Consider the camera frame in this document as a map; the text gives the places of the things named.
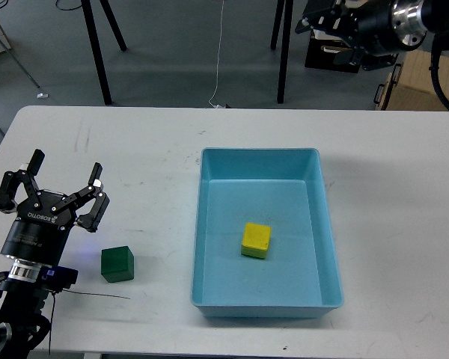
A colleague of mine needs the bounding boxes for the black stand left legs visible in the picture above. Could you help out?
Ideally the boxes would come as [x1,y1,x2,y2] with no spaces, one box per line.
[80,0,127,105]

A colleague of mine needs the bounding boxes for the cardboard box with handles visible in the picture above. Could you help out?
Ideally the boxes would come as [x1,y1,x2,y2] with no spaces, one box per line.
[374,50,449,111]

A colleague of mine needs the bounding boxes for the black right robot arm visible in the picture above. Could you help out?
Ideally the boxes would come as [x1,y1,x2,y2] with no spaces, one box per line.
[295,1,449,111]

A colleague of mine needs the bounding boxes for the black stand right legs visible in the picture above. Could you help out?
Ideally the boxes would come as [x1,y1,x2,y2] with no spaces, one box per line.
[269,0,294,104]

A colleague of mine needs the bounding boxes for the thin black wire on table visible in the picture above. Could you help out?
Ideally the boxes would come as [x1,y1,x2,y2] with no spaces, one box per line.
[46,287,131,356]

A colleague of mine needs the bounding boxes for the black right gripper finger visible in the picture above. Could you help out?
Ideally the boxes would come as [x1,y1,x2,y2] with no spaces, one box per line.
[334,46,365,65]
[295,0,355,40]

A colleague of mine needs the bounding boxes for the yellow wooden block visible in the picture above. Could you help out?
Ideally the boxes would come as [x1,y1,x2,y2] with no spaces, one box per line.
[241,222,272,260]

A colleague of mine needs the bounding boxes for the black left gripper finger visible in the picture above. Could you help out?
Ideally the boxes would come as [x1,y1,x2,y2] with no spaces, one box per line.
[0,149,45,213]
[55,162,110,233]

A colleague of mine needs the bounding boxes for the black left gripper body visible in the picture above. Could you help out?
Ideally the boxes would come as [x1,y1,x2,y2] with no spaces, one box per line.
[1,190,76,266]

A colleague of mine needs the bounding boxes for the black stand legs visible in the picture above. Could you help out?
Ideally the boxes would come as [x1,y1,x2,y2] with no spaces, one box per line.
[80,0,127,105]
[269,0,294,104]

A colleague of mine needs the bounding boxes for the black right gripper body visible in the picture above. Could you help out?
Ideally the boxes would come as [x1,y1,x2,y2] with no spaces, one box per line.
[355,1,427,56]

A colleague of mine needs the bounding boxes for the white cable on floor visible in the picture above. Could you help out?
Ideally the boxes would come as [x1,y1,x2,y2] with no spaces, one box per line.
[208,0,227,110]

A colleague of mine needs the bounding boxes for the blue plastic bin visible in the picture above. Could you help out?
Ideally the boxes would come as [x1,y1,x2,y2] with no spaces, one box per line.
[192,148,343,319]

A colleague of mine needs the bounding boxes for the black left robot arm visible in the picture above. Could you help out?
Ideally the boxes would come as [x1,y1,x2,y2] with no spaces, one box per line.
[0,149,109,358]

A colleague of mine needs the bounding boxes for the black storage box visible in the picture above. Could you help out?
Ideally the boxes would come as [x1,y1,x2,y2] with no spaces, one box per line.
[305,29,400,75]

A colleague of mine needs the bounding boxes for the green wooden block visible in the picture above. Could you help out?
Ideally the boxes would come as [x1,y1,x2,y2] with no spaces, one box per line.
[100,246,135,283]

